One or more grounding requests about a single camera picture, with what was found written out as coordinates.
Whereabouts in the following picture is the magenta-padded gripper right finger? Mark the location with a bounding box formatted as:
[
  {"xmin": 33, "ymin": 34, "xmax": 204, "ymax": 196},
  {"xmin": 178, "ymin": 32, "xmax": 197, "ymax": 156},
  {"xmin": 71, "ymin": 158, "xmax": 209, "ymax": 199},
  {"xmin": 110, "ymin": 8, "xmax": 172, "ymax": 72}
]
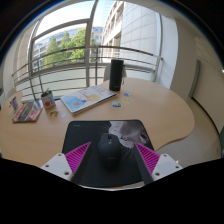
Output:
[{"xmin": 132, "ymin": 142, "xmax": 184, "ymax": 186}]

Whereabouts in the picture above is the illustrated light magazine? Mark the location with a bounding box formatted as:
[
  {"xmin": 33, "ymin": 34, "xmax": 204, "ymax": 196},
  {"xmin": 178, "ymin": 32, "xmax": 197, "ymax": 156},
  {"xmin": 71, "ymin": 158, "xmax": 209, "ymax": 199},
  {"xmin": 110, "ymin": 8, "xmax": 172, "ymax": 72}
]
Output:
[{"xmin": 59, "ymin": 84, "xmax": 117, "ymax": 116}]

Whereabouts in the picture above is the black cat-print mouse pad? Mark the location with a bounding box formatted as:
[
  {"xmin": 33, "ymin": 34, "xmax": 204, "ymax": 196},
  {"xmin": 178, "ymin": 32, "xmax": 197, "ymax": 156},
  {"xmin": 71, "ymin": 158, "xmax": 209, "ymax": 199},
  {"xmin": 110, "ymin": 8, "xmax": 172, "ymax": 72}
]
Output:
[{"xmin": 61, "ymin": 119, "xmax": 155, "ymax": 188}]

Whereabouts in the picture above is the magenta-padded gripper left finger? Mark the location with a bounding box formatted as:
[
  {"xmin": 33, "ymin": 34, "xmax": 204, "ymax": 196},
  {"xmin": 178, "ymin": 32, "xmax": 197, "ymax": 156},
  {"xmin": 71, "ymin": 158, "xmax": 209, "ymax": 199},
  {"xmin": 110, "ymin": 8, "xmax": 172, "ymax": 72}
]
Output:
[{"xmin": 40, "ymin": 141, "xmax": 94, "ymax": 184}]

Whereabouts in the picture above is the red magazine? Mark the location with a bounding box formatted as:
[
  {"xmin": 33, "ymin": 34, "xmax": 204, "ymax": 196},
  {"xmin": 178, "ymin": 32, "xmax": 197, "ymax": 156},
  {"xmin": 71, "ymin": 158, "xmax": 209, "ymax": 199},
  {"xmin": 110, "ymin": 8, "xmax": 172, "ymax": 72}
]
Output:
[{"xmin": 11, "ymin": 100, "xmax": 44, "ymax": 124}]

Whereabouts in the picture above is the metal balcony railing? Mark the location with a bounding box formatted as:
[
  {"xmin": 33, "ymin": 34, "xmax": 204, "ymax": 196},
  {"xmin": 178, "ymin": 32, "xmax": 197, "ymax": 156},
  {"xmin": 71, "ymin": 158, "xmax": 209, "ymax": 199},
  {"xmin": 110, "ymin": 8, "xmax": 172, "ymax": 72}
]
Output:
[{"xmin": 11, "ymin": 45, "xmax": 164, "ymax": 101}]

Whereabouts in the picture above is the printed tin can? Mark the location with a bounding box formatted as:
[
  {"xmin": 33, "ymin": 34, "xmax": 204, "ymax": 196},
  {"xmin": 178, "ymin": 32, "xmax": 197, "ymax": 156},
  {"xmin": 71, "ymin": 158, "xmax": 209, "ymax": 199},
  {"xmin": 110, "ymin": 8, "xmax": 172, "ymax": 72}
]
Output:
[{"xmin": 40, "ymin": 89, "xmax": 56, "ymax": 111}]

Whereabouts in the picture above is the black cylinder speaker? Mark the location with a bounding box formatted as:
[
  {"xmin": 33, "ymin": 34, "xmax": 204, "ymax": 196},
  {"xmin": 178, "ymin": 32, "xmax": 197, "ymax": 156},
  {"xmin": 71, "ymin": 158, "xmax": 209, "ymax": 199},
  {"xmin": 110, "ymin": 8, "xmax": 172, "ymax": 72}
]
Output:
[{"xmin": 108, "ymin": 58, "xmax": 125, "ymax": 92}]

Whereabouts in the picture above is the black computer mouse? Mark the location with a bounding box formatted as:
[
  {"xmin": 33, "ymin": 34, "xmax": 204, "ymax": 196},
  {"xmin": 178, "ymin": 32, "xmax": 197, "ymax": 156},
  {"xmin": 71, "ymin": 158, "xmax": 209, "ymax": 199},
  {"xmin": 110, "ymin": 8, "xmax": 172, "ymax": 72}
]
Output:
[{"xmin": 97, "ymin": 132, "xmax": 123, "ymax": 169}]

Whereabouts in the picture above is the small printed card stand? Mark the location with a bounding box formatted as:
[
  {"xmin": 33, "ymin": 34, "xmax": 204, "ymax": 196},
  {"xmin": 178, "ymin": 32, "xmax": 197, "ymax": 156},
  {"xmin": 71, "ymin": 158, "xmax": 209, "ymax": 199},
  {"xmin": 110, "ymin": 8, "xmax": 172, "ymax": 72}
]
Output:
[{"xmin": 9, "ymin": 96, "xmax": 19, "ymax": 113}]

